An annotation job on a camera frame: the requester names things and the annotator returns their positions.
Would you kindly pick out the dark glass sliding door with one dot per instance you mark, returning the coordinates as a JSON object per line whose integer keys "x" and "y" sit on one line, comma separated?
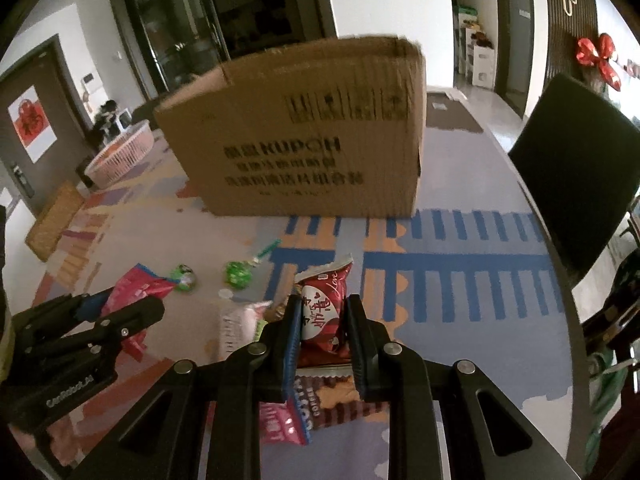
{"x": 190, "y": 25}

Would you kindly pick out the black chair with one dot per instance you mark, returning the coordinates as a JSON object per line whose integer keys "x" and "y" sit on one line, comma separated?
{"x": 575, "y": 160}

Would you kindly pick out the dark blurred object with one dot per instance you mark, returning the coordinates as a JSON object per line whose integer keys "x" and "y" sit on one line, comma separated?
{"x": 617, "y": 305}

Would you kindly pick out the pink round basket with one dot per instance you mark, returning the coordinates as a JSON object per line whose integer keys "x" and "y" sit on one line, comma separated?
{"x": 120, "y": 155}

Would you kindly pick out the pale pink snack packet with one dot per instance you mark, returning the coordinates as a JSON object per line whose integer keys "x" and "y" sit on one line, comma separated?
{"x": 240, "y": 330}

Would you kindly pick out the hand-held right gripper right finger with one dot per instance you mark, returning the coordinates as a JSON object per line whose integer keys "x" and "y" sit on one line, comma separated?
{"x": 357, "y": 350}

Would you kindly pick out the green wrapped candy ball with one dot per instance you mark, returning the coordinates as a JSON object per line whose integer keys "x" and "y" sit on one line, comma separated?
{"x": 183, "y": 278}

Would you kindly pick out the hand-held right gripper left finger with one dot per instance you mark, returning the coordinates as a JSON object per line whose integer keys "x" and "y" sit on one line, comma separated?
{"x": 292, "y": 347}

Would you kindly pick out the red and white door poster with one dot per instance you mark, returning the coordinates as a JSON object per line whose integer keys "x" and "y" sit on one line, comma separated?
{"x": 30, "y": 125}

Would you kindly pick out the green wrapped lollipop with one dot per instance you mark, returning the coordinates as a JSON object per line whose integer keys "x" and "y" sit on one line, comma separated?
{"x": 236, "y": 275}

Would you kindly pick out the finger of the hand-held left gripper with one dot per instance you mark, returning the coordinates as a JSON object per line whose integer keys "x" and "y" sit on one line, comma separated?
{"x": 135, "y": 316}
{"x": 50, "y": 311}

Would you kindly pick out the dark brown door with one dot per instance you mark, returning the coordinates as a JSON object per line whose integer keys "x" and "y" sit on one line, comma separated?
{"x": 65, "y": 110}

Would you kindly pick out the white storage shelf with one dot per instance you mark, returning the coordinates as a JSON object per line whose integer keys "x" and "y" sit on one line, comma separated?
{"x": 477, "y": 55}

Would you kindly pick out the dark red heart snack packet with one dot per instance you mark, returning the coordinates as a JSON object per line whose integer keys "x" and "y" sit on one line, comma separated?
{"x": 322, "y": 310}

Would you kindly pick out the red snack packet blue trim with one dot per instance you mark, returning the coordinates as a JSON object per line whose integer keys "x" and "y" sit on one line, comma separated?
{"x": 282, "y": 422}

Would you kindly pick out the brown striped snack packet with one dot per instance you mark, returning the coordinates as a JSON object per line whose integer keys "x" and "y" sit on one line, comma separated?
{"x": 345, "y": 410}

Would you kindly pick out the red bow decoration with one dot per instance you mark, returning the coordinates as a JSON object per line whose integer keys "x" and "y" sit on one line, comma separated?
{"x": 600, "y": 57}

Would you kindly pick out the grey floor mat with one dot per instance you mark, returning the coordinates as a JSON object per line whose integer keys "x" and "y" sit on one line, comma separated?
{"x": 452, "y": 117}

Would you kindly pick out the woven brown mat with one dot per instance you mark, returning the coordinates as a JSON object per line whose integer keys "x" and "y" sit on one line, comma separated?
{"x": 52, "y": 222}

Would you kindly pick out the brown cardboard box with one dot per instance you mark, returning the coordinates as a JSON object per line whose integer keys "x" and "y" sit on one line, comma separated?
{"x": 300, "y": 160}

